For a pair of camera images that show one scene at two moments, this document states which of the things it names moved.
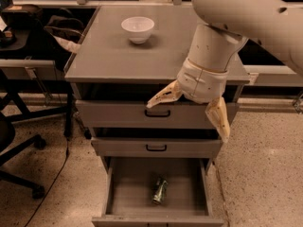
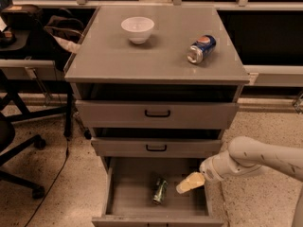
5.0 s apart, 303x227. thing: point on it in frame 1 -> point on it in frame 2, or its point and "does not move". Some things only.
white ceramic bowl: x=138 y=28 does not move
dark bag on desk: x=68 y=27 does not move
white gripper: x=202 y=83 -> x=209 y=170
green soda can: x=159 y=190 does not move
